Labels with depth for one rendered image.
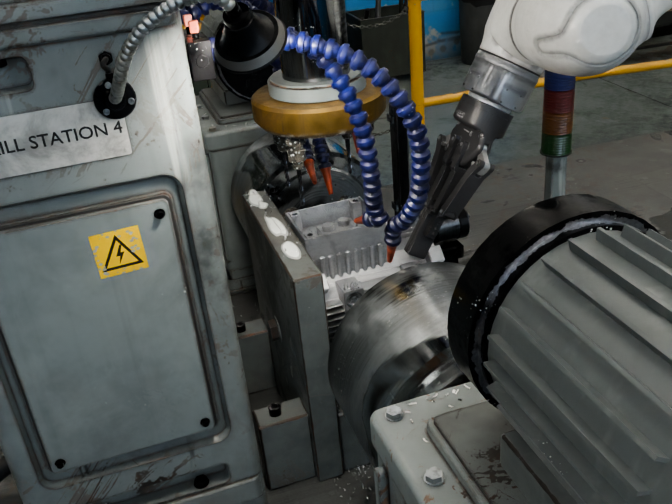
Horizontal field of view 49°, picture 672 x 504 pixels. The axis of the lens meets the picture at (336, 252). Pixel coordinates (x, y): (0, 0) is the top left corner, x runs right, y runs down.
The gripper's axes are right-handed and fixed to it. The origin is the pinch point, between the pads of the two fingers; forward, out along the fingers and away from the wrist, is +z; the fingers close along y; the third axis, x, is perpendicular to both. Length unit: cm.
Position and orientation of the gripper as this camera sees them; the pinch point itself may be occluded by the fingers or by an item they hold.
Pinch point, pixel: (424, 233)
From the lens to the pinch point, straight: 107.8
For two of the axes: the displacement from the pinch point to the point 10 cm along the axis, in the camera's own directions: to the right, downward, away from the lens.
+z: -4.0, 8.7, 2.8
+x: 8.6, 2.5, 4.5
